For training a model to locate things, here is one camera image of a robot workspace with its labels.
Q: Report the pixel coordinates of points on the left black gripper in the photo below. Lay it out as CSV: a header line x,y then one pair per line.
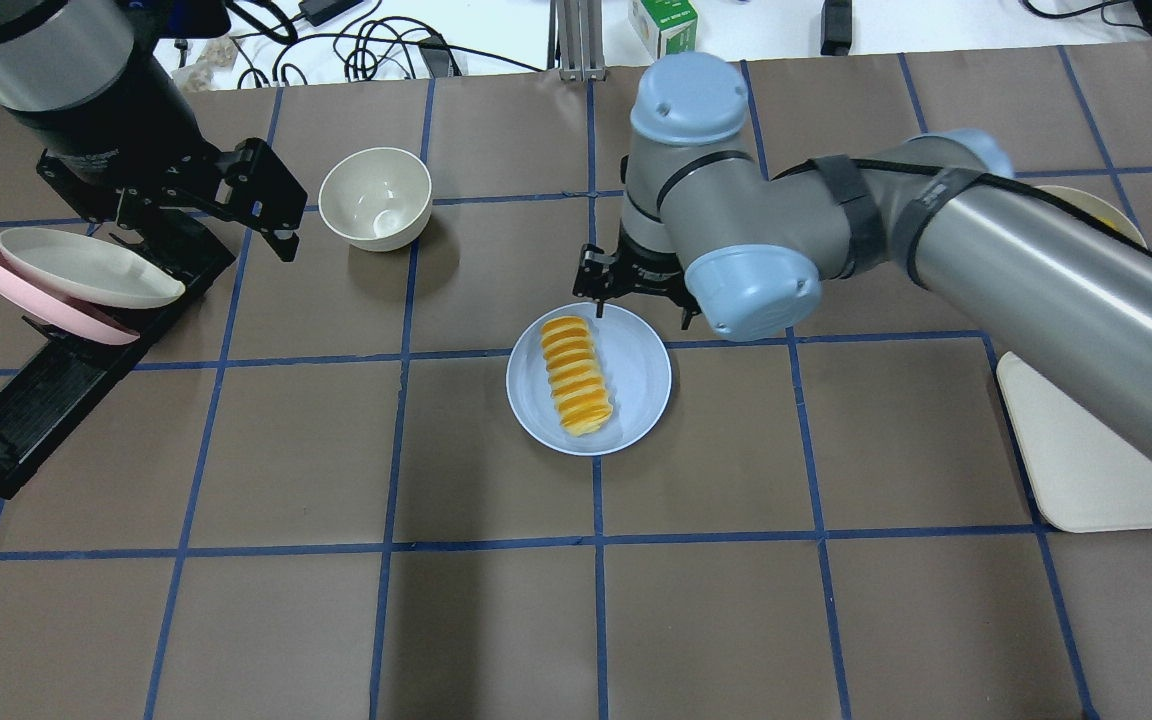
x,y
86,133

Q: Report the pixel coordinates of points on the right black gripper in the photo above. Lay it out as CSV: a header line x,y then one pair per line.
x,y
648,265

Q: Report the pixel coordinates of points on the blue plate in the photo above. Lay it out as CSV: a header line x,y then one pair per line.
x,y
635,366

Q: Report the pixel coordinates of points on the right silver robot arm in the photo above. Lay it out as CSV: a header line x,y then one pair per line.
x,y
701,226

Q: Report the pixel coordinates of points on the cream plate in rack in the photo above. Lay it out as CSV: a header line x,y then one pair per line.
x,y
90,270

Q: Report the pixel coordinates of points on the pink plate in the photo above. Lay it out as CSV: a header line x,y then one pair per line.
x,y
69,315

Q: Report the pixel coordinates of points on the black plate rack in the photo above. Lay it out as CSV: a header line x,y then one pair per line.
x,y
60,386

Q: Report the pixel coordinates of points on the cream round plate with lemon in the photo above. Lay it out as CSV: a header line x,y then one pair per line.
x,y
1100,209

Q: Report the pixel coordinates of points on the cream bowl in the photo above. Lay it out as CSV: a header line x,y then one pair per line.
x,y
377,200

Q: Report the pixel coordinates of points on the green white carton box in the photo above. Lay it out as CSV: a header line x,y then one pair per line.
x,y
664,27

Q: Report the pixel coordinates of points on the black power adapter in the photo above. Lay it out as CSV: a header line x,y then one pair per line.
x,y
836,28

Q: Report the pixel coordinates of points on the white rectangular tray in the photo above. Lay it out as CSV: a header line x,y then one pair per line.
x,y
1085,478

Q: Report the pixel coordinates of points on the aluminium frame post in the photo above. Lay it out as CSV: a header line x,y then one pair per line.
x,y
575,40

